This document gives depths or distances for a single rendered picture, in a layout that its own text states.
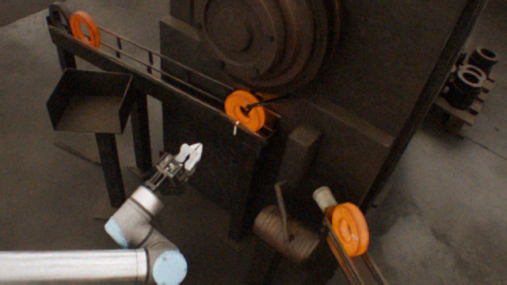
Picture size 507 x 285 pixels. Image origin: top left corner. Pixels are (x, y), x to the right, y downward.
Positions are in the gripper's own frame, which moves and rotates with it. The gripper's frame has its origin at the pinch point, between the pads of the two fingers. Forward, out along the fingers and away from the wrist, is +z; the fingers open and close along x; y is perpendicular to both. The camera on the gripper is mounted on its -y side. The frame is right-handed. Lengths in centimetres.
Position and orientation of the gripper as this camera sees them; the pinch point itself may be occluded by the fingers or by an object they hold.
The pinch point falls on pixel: (198, 148)
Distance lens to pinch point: 127.0
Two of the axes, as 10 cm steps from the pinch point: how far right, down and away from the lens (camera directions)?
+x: -8.0, -5.0, 3.3
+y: -0.6, -4.9, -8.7
